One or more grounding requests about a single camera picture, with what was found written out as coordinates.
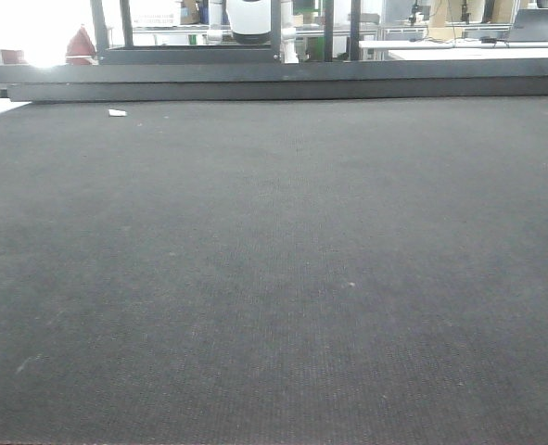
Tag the white lab table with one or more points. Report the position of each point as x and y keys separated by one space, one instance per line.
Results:
x=457 y=50

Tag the grey laptop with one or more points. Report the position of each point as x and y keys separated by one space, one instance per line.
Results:
x=529 y=26

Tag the black metal table frame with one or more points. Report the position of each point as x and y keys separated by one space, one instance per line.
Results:
x=206 y=73

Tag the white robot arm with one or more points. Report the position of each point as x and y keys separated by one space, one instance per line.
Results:
x=288 y=33

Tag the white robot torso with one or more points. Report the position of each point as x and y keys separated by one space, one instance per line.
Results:
x=250 y=21

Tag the white paper scrap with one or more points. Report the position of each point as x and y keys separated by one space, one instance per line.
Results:
x=112 y=112

